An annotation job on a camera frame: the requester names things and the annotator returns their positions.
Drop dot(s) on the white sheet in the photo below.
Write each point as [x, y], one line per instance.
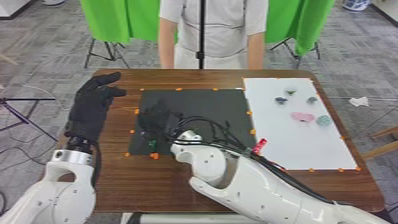
[296, 133]

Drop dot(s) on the black tripod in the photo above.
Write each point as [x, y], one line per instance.
[296, 50]
[108, 50]

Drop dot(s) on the green sprig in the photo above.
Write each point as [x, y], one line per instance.
[291, 91]
[152, 144]

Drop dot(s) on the blue and white vase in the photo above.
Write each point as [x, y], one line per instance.
[356, 4]

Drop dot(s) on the pale green flower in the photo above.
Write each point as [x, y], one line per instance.
[324, 120]

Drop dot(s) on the wooden chair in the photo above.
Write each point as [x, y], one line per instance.
[385, 144]

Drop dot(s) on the person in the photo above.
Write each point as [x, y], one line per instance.
[223, 30]

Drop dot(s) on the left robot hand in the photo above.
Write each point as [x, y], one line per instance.
[95, 100]

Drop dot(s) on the pink flower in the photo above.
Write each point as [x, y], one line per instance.
[303, 117]

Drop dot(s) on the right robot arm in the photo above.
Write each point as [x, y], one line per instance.
[260, 193]

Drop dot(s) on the crumpled white paper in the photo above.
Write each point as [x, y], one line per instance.
[360, 101]

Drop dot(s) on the dark mat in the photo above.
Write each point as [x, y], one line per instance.
[202, 113]

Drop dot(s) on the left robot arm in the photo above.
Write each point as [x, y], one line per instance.
[56, 186]

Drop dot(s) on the black stand pole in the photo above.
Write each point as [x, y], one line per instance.
[202, 33]

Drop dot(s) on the blue flower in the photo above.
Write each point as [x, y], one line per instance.
[282, 100]

